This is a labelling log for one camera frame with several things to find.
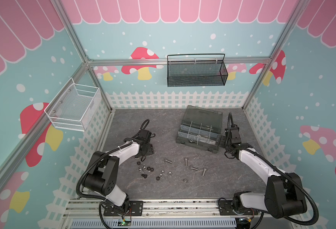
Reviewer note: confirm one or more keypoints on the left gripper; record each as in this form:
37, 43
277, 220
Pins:
150, 150

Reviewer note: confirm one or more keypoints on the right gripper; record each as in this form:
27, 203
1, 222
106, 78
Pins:
229, 143

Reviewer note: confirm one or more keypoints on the grey compartment organizer box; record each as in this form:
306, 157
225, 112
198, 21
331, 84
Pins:
201, 129

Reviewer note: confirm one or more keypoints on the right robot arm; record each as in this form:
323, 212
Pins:
284, 196

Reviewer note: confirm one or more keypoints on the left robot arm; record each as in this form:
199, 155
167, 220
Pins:
99, 179

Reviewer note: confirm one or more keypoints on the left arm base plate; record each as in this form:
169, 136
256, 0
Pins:
132, 208

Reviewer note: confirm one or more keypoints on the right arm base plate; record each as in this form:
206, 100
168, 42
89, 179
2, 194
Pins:
226, 208

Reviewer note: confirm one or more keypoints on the white slotted cable duct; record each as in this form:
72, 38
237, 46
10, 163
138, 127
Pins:
173, 223

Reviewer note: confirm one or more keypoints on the black mesh wall basket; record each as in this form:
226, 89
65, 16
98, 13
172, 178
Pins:
193, 70

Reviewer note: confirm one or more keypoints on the white mesh wall basket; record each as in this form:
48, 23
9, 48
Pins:
74, 106

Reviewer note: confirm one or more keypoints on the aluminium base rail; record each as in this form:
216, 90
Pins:
160, 208

